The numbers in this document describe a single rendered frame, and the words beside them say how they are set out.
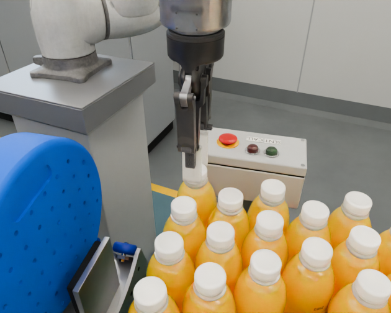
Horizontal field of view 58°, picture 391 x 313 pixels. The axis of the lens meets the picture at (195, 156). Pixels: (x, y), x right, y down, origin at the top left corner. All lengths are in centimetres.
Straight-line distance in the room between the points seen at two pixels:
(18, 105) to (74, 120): 19
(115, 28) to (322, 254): 84
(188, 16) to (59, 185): 28
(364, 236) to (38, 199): 43
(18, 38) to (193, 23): 235
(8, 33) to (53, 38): 173
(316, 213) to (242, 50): 276
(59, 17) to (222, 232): 75
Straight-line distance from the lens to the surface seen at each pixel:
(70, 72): 108
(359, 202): 59
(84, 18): 106
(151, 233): 160
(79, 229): 60
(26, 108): 105
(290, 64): 316
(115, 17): 108
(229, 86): 337
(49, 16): 105
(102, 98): 96
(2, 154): 48
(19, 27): 268
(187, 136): 48
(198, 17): 43
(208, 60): 45
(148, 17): 112
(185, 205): 53
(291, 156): 67
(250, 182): 67
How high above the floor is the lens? 148
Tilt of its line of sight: 36 degrees down
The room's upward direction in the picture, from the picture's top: straight up
